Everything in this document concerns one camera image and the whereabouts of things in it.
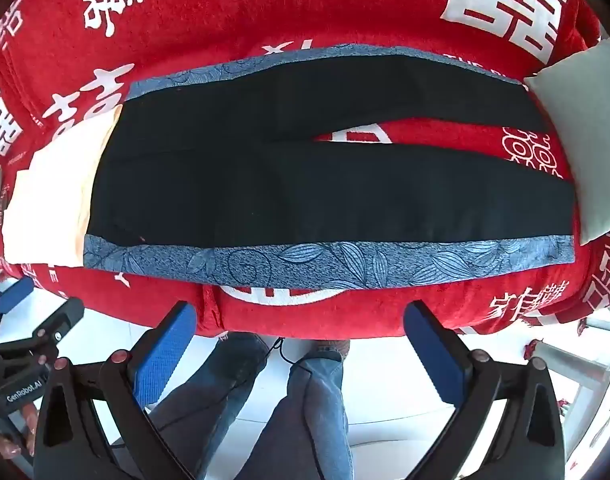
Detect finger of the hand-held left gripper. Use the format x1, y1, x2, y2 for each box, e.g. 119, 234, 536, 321
0, 276, 36, 346
0, 297, 86, 361

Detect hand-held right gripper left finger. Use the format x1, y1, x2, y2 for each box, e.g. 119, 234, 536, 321
33, 301, 206, 480

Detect metal frame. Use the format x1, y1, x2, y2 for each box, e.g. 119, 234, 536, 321
525, 310, 610, 461

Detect black cable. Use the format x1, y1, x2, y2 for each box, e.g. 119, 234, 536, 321
265, 337, 306, 371

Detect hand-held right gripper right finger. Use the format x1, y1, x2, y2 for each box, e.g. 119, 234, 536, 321
402, 301, 566, 480

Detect red printed blanket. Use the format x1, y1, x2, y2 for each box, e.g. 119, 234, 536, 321
0, 0, 610, 338

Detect person's left leg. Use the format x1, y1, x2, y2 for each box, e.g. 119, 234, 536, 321
147, 332, 271, 480

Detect black pants with blue trim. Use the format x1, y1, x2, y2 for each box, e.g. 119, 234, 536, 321
82, 42, 576, 291

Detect folded cream cloth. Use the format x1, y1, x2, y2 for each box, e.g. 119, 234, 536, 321
2, 105, 123, 267

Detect person's left hand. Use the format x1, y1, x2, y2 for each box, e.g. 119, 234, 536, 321
0, 402, 40, 461

